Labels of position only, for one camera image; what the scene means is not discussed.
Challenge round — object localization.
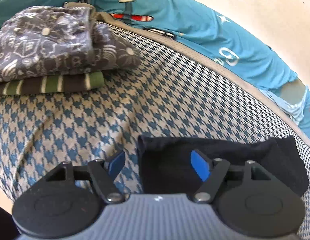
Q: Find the black t-shirt red print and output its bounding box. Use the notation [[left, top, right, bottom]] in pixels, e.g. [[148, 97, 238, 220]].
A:
[[137, 135, 309, 196]]

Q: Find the grey dotted mattress edge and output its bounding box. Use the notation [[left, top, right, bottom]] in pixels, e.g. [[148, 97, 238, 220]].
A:
[[92, 11, 310, 147]]

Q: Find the green striped folded garment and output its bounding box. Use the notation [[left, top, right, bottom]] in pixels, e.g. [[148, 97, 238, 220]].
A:
[[0, 72, 104, 96]]

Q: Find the blue houndstooth bed cover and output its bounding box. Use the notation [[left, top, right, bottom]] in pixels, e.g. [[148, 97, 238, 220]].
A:
[[0, 27, 310, 239]]

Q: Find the grey patterned folded garment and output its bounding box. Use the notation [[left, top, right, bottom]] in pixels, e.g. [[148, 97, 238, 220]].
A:
[[0, 6, 141, 83]]

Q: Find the blue airplane print bolster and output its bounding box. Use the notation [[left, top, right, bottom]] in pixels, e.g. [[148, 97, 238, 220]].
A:
[[91, 0, 310, 139]]

